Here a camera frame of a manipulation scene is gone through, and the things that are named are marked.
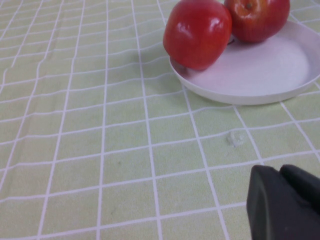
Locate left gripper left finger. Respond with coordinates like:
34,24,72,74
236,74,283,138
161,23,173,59
246,164,320,240

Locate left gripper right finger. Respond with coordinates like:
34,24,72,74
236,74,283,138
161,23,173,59
279,164,320,214

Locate red apple with yellowish dimple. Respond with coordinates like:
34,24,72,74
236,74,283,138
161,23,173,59
223,0,291,43

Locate red apple with stem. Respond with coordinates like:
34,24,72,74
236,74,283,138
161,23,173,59
162,0,233,71

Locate white plate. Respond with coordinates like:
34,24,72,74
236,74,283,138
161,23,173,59
168,19,320,106

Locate green checked tablecloth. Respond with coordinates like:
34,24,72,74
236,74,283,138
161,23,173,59
0,0,320,240

